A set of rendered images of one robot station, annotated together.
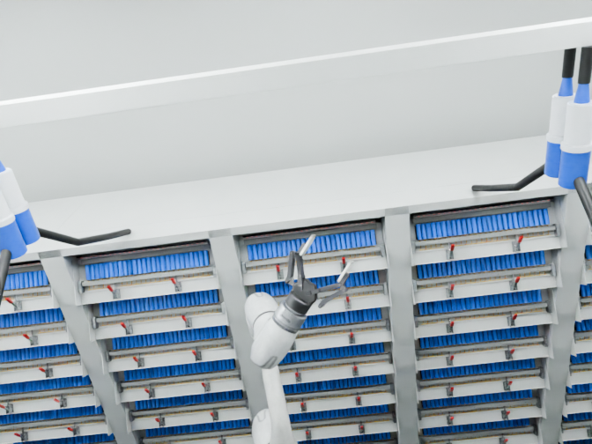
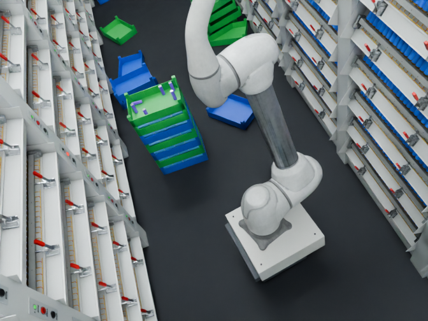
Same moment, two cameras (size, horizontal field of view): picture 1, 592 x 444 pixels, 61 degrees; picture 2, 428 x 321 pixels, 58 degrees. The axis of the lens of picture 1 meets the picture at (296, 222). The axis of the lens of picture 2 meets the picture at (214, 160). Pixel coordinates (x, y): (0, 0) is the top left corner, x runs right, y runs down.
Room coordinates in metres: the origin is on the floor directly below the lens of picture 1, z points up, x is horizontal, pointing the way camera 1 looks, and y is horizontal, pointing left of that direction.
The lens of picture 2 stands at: (1.06, -0.80, 1.92)
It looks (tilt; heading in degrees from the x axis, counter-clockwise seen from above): 52 degrees down; 88
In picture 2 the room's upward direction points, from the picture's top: 24 degrees counter-clockwise
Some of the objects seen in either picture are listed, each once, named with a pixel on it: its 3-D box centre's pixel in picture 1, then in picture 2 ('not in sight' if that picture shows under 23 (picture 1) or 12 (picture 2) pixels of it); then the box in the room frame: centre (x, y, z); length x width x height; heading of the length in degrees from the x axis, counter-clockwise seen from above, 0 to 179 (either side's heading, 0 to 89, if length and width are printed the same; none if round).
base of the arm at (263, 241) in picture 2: not in sight; (261, 219); (1.18, 0.01, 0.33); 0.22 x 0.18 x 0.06; 104
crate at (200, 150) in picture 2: not in sight; (177, 144); (0.96, 0.83, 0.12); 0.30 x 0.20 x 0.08; 172
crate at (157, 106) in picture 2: not in sight; (153, 100); (0.95, 0.83, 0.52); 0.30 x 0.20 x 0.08; 172
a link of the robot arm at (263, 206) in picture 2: not in sight; (262, 206); (1.20, -0.01, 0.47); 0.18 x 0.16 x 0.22; 14
